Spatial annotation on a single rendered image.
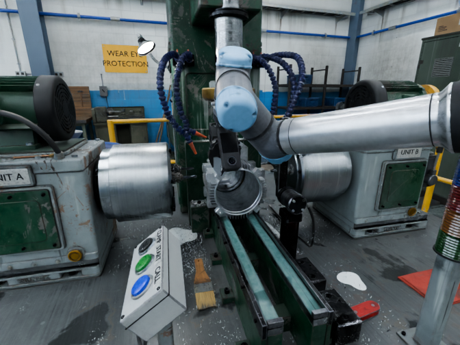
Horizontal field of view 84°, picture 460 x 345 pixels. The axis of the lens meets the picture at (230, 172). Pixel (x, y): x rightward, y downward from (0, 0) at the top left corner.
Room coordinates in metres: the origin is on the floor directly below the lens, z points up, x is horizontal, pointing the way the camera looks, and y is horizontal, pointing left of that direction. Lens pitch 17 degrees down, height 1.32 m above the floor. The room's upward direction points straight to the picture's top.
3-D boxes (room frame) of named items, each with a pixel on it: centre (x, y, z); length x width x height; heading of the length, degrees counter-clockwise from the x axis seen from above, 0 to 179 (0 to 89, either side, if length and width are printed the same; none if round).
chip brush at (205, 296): (0.61, 0.08, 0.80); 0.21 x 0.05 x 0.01; 13
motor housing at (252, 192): (0.86, -0.01, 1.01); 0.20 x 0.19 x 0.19; 12
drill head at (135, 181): (0.79, 0.34, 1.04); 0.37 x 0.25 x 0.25; 103
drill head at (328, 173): (0.95, -0.33, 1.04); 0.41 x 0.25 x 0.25; 103
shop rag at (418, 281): (0.59, -0.58, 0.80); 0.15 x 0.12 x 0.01; 106
